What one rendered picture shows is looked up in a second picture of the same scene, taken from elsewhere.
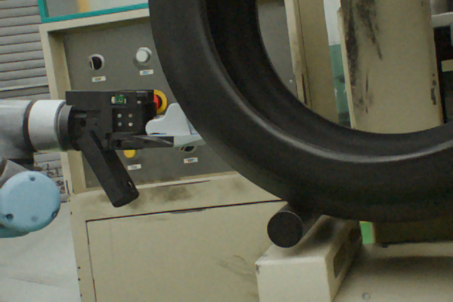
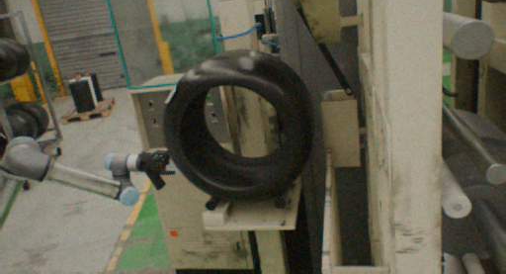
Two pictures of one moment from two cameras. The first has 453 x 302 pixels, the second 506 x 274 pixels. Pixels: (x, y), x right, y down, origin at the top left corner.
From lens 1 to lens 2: 71 cm
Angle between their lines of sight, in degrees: 16
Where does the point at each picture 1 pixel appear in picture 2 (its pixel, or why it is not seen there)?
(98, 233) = not seen: hidden behind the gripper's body
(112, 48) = (155, 98)
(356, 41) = (240, 121)
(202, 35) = (181, 150)
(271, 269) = (207, 217)
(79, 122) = (143, 162)
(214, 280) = not seen: hidden behind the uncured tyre
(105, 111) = (151, 162)
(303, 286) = (216, 221)
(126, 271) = (167, 178)
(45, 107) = (131, 159)
